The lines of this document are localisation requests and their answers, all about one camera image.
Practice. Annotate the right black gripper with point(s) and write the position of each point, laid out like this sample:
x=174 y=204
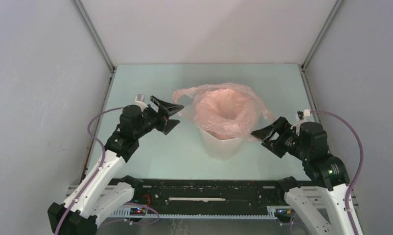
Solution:
x=280 y=126

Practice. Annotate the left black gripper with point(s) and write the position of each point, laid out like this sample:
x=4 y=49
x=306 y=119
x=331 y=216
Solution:
x=166 y=125

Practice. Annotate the white trash bin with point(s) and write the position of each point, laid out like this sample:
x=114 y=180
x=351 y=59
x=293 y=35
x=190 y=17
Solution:
x=220 y=149

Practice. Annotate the pink plastic trash bag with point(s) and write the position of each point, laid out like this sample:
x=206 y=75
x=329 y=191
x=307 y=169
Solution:
x=226 y=110

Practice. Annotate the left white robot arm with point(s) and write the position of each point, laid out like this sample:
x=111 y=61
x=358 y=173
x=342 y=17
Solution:
x=85 y=209

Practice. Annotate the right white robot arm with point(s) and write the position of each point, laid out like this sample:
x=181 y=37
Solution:
x=332 y=182

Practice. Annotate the small circuit board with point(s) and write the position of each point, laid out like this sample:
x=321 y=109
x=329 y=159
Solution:
x=138 y=211

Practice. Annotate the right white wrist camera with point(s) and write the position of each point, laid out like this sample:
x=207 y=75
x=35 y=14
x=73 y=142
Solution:
x=302 y=117

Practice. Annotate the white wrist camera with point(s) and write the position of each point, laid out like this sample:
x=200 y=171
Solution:
x=302 y=117
x=140 y=101

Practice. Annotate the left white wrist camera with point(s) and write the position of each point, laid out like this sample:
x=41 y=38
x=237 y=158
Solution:
x=140 y=101

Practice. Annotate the white slotted cable duct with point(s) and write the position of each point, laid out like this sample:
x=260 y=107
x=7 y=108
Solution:
x=123 y=212

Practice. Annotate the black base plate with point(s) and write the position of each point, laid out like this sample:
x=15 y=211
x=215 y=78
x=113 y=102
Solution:
x=222 y=197

